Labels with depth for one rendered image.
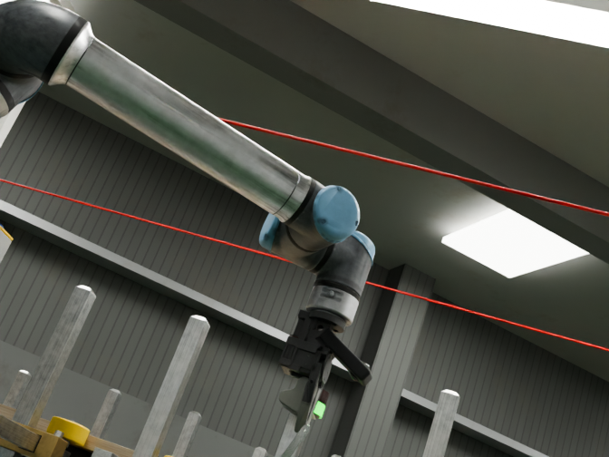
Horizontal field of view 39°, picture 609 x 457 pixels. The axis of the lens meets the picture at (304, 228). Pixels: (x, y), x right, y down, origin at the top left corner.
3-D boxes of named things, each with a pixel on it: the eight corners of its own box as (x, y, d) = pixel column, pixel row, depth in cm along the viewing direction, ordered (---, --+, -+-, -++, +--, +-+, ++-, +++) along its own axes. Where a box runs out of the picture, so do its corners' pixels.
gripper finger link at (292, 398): (271, 423, 150) (288, 374, 154) (303, 433, 149) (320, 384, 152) (268, 419, 147) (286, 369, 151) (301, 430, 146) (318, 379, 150)
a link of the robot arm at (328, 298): (359, 311, 162) (357, 292, 154) (352, 335, 160) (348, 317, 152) (314, 297, 164) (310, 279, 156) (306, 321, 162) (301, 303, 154)
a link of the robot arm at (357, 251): (321, 230, 166) (363, 252, 169) (300, 287, 162) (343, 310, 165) (344, 218, 158) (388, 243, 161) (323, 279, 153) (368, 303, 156)
